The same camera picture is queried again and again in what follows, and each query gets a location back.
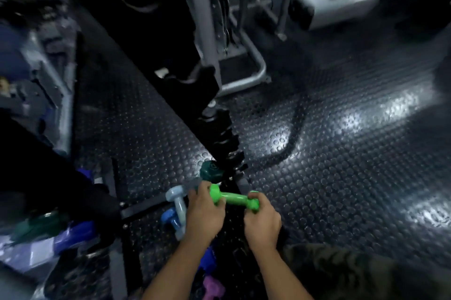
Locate person's right hand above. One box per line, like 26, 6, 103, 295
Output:
243, 192, 283, 252

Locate person's left hand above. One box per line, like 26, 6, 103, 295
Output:
185, 181, 227, 242

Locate bright green dumbbell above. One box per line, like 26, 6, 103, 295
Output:
209, 184, 260, 213

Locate person's left forearm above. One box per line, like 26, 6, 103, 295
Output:
142, 235, 214, 300

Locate person's right forearm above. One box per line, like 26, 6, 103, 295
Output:
249, 244, 314, 300

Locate dark teal dumbbell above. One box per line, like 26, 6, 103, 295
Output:
199, 161, 223, 182

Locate light blue dumbbell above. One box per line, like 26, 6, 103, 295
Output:
166, 185, 189, 241

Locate pink dumbbell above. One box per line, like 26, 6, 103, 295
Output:
203, 276, 226, 300

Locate black dumbbell rack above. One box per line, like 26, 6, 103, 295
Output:
46, 0, 254, 300

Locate person's camouflage trousers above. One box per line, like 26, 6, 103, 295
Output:
282, 243, 451, 300

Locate grey weight stack machine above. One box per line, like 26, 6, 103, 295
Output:
183, 0, 272, 96

